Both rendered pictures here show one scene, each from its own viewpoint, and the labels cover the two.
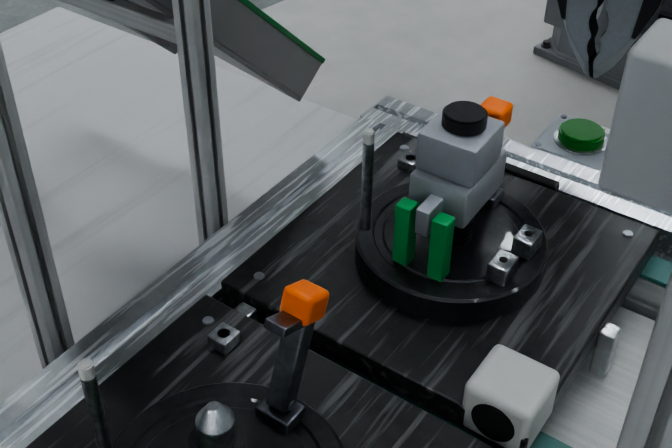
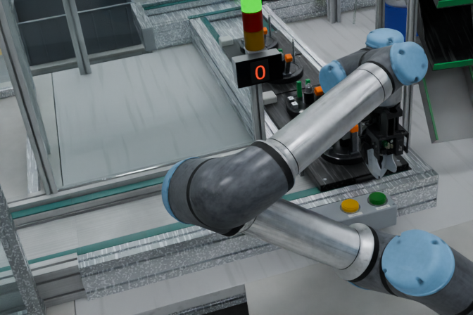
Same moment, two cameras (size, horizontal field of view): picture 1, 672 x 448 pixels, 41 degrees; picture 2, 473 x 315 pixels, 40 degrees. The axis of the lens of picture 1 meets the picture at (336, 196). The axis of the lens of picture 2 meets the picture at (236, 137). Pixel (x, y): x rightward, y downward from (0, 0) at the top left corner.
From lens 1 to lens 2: 190 cm
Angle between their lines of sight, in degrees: 98
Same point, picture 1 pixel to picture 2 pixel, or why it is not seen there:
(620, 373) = (299, 182)
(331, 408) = not seen: hidden behind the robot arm
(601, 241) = (326, 174)
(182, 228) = (438, 160)
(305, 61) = (433, 132)
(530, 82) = not seen: outside the picture
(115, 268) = (426, 145)
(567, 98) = not seen: hidden behind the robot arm
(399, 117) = (421, 171)
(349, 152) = (412, 159)
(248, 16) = (426, 99)
